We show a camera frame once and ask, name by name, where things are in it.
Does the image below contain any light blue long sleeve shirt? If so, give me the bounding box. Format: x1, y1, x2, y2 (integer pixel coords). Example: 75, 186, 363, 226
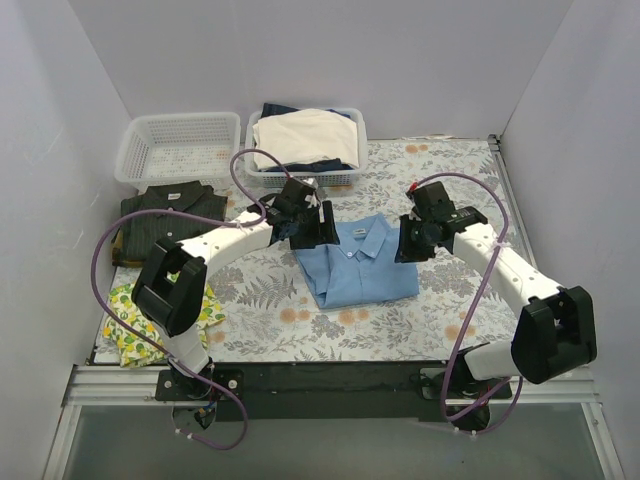
295, 214, 419, 309

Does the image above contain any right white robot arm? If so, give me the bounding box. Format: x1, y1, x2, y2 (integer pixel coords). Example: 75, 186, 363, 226
395, 181, 597, 398

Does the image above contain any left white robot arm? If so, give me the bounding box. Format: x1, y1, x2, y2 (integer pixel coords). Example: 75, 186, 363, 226
132, 178, 339, 400

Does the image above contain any right white plastic basket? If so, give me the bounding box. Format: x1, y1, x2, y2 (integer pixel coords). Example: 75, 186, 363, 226
244, 107, 369, 188

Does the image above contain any white plastic basket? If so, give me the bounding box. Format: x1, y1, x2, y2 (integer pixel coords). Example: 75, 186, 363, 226
244, 107, 369, 188
114, 112, 241, 192

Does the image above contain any navy folded garment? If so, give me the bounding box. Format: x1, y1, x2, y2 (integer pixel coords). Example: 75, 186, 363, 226
261, 102, 354, 174

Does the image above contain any cream folded garment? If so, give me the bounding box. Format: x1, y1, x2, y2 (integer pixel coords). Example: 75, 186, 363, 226
252, 108, 361, 171

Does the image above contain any left white plastic basket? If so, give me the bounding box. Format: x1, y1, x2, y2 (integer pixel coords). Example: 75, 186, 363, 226
114, 112, 241, 192

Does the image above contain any dark striped folded shirt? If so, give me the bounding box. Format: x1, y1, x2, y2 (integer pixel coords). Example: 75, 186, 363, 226
120, 181, 227, 254

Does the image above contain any lemon print folded shirt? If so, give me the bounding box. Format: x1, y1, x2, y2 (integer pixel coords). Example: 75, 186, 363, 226
102, 283, 226, 368

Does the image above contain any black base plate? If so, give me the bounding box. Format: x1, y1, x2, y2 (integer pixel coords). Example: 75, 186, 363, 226
154, 360, 514, 422

